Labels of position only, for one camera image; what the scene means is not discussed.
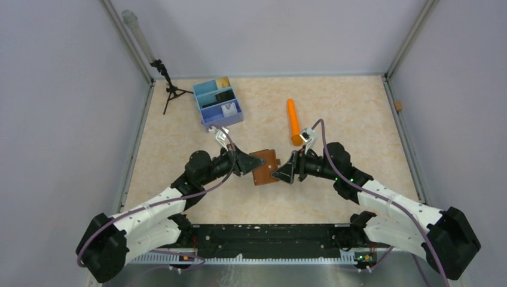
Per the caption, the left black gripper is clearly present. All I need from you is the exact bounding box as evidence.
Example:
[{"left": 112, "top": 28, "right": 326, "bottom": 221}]
[{"left": 200, "top": 143, "right": 265, "bottom": 186}]

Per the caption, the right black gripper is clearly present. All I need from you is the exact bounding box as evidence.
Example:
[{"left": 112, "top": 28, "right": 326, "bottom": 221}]
[{"left": 271, "top": 145, "right": 338, "bottom": 184}]

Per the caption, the brown leather card holder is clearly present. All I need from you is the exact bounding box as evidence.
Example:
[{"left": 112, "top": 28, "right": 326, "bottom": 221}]
[{"left": 249, "top": 149, "right": 280, "bottom": 186}]

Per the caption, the silver card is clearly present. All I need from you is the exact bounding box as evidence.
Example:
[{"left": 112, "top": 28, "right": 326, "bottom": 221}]
[{"left": 221, "top": 102, "right": 238, "bottom": 117}]

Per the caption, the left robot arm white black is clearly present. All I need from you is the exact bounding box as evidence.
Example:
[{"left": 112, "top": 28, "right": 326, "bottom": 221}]
[{"left": 75, "top": 147, "right": 265, "bottom": 283}]

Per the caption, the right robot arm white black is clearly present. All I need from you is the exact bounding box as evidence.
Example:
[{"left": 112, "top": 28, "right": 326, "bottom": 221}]
[{"left": 272, "top": 142, "right": 481, "bottom": 280}]

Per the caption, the black card in tray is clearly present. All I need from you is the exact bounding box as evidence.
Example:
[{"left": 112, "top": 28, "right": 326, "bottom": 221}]
[{"left": 201, "top": 90, "right": 236, "bottom": 108}]

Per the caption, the gold card in tray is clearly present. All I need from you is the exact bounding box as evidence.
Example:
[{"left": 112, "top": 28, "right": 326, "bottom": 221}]
[{"left": 215, "top": 77, "right": 231, "bottom": 89}]

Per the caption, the orange cylinder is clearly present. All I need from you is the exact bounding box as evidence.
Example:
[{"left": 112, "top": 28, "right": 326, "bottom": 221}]
[{"left": 287, "top": 99, "right": 303, "bottom": 146}]

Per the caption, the small black tripod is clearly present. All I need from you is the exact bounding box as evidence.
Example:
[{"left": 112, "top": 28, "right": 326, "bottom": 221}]
[{"left": 150, "top": 59, "right": 194, "bottom": 115}]

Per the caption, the small tan block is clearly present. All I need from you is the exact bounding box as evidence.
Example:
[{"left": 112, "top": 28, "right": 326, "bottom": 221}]
[{"left": 393, "top": 100, "right": 403, "bottom": 112}]

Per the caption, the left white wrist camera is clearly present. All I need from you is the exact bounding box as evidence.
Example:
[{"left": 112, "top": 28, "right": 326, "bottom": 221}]
[{"left": 209, "top": 125, "right": 230, "bottom": 150}]

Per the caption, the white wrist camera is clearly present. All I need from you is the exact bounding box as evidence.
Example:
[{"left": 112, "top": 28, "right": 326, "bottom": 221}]
[
  {"left": 299, "top": 127, "right": 319, "bottom": 154},
  {"left": 209, "top": 125, "right": 230, "bottom": 150}
]

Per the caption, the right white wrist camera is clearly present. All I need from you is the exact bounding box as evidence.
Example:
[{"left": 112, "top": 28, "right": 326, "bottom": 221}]
[{"left": 299, "top": 127, "right": 319, "bottom": 154}]

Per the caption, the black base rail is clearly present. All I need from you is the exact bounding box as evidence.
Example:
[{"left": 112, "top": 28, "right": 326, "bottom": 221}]
[{"left": 154, "top": 222, "right": 391, "bottom": 261}]

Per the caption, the white cable duct strip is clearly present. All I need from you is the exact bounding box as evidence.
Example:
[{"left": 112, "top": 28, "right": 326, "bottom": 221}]
[{"left": 130, "top": 252, "right": 358, "bottom": 265}]

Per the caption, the grey tube on frame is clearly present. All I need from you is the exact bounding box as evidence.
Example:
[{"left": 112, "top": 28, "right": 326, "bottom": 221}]
[{"left": 121, "top": 10, "right": 157, "bottom": 65}]

